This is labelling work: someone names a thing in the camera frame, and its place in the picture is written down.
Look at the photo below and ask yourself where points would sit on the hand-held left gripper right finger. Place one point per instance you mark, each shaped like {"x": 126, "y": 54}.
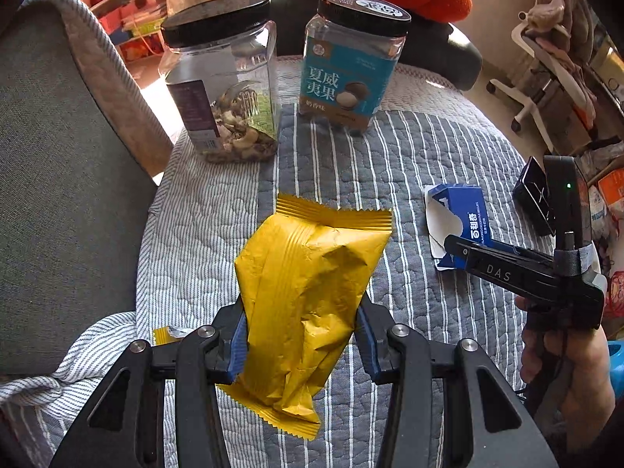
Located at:
{"x": 368, "y": 351}

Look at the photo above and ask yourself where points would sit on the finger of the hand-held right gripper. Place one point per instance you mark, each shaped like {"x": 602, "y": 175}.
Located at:
{"x": 487, "y": 247}

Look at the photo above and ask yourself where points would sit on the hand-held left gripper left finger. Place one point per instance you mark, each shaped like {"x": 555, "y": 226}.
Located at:
{"x": 237, "y": 351}

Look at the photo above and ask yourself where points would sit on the blue and white box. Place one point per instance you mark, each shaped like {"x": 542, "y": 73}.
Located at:
{"x": 463, "y": 209}

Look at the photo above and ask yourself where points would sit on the yellow snack wrapper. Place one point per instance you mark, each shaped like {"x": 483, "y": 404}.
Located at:
{"x": 302, "y": 292}

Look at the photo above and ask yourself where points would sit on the person's right hand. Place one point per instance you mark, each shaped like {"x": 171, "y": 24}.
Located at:
{"x": 590, "y": 375}

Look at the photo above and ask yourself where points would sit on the small yellow wrapper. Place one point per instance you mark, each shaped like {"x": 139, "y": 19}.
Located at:
{"x": 168, "y": 335}

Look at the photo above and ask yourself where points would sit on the blue plastic stool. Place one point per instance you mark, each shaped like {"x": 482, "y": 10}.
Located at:
{"x": 616, "y": 365}

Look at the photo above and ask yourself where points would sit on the white office chair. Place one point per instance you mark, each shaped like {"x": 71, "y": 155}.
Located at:
{"x": 529, "y": 102}

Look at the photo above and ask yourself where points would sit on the grey striped quilted blanket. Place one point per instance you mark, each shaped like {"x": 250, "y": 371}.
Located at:
{"x": 341, "y": 165}

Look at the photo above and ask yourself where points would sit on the teal label plastic jar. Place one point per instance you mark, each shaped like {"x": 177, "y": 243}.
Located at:
{"x": 341, "y": 83}

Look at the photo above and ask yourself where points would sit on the pale green packet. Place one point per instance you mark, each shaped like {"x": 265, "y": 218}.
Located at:
{"x": 256, "y": 107}

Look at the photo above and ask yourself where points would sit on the grey sofa backrest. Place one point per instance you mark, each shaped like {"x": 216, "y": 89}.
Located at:
{"x": 58, "y": 180}

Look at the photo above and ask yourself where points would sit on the pink clothes on chair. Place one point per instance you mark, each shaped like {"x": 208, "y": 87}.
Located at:
{"x": 560, "y": 9}

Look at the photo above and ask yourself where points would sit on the clear jar with nuts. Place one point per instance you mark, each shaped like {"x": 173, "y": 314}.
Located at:
{"x": 214, "y": 73}

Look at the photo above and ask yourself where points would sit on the shelf with colourful boxes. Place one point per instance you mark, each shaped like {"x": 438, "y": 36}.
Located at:
{"x": 126, "y": 24}

